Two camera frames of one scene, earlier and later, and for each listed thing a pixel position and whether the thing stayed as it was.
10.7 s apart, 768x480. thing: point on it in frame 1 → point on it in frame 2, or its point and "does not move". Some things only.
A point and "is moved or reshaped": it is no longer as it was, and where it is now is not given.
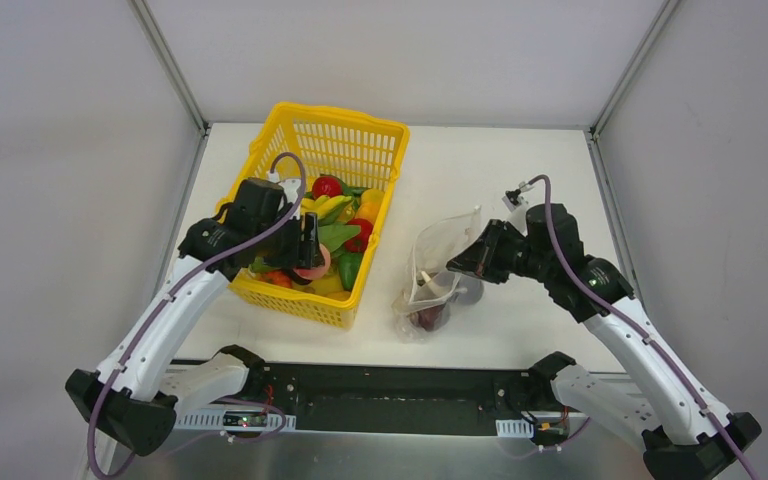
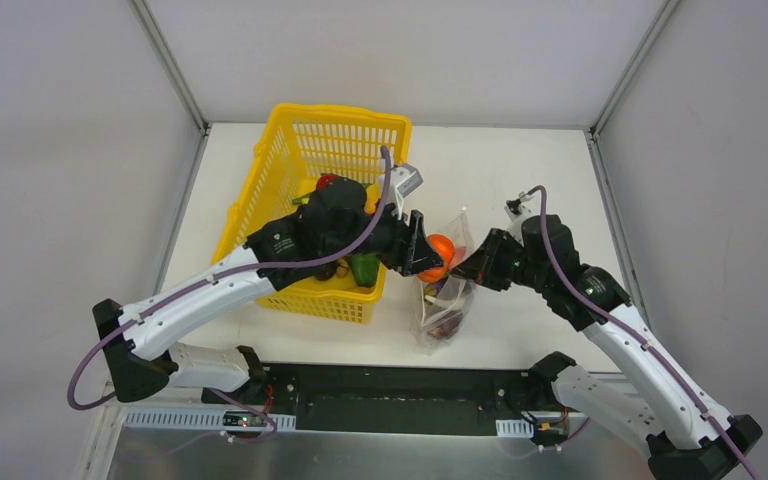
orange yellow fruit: [370, 204] does not move
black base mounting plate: [407, 399] does not move
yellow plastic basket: [307, 143] is moved or reshaped
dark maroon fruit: [432, 318] → [446, 327]
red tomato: [327, 185] does not move
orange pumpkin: [278, 277] is moved or reshaped
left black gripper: [306, 240] → [399, 240]
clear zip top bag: [425, 305] is moved or reshaped
